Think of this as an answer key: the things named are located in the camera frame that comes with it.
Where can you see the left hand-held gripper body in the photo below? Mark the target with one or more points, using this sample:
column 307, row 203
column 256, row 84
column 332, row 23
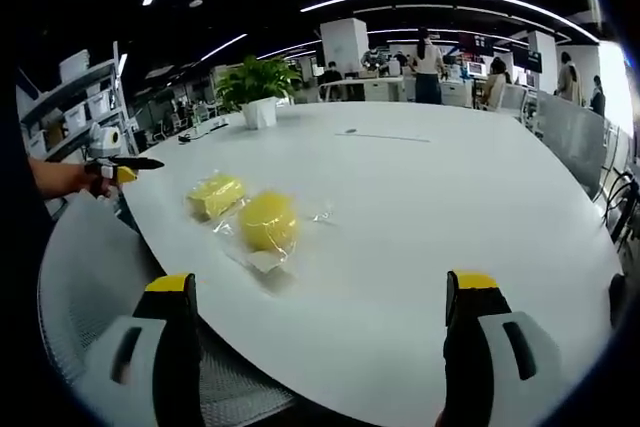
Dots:
column 102, row 144

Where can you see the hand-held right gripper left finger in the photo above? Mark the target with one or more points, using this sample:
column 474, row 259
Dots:
column 145, row 362

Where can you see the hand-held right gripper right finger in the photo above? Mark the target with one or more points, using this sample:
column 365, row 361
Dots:
column 492, row 347

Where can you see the rectangular yellow packaged cake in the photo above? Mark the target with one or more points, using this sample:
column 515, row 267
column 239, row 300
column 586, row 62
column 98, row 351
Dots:
column 216, row 196

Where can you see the round yellow packaged bun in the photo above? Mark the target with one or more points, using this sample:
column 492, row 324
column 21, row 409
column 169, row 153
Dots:
column 268, row 221

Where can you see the person's left hand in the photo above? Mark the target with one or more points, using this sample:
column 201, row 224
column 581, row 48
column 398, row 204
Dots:
column 95, row 186

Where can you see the grey metal storage shelf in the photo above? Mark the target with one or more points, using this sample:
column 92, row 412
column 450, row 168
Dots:
column 75, row 107

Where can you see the grey mesh office chair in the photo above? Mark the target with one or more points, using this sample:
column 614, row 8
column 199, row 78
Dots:
column 100, row 267

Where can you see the green potted plant white pot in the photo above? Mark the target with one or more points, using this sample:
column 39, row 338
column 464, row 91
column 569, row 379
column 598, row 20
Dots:
column 257, row 84

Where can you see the black office chair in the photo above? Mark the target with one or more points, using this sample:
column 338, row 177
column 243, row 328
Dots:
column 622, row 207

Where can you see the grey desk partition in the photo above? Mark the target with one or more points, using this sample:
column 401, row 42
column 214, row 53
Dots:
column 575, row 137

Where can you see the white square pillar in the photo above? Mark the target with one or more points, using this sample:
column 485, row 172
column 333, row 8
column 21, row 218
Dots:
column 345, row 49

